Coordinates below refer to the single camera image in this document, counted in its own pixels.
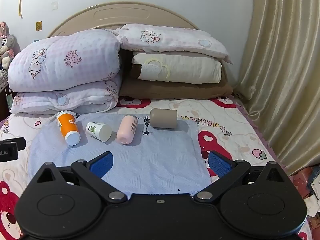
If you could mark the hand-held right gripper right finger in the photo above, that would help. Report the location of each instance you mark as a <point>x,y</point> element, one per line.
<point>218,164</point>

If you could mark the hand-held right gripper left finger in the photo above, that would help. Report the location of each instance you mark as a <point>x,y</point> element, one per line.
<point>102,164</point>

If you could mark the white cup with green print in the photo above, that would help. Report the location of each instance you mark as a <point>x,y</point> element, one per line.
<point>98,131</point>

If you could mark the pink bottle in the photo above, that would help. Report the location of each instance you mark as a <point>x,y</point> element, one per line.
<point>126,130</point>

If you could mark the orange and white cup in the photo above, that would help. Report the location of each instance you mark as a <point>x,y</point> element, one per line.
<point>68,126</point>

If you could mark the taupe cup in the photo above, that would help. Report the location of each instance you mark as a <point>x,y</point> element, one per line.
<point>163,118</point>

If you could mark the green face mask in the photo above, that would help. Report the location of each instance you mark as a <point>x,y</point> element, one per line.
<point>9,101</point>

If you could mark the light blue cloth mat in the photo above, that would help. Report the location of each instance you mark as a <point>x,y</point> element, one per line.
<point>155,160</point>

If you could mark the brown pillow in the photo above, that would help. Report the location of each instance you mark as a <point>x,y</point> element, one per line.
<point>175,90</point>

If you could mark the dark blue cloth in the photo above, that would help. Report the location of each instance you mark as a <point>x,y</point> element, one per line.
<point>313,177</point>

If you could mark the folded white blanket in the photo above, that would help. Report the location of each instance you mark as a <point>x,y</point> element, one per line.
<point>190,67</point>

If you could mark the white paper scraps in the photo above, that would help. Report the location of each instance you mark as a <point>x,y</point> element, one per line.
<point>312,205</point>

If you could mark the folded pink checked quilt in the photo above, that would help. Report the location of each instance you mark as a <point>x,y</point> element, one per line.
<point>62,62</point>

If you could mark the grey rabbit plush toy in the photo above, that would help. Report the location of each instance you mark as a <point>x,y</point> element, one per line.
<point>6,42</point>

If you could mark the cream curtain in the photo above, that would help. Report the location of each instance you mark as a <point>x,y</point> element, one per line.
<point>282,67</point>

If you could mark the white bear print pillow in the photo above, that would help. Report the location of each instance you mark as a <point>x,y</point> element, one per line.
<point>175,40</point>

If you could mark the beige bed headboard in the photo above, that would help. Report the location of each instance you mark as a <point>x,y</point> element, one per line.
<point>120,12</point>

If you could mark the yellow wall sticker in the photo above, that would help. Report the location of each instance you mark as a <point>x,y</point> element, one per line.
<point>38,26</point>

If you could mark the yellow wall strip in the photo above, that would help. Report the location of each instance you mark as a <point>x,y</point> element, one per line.
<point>20,7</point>

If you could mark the white wall label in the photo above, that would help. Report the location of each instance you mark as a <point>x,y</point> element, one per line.
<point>54,5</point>

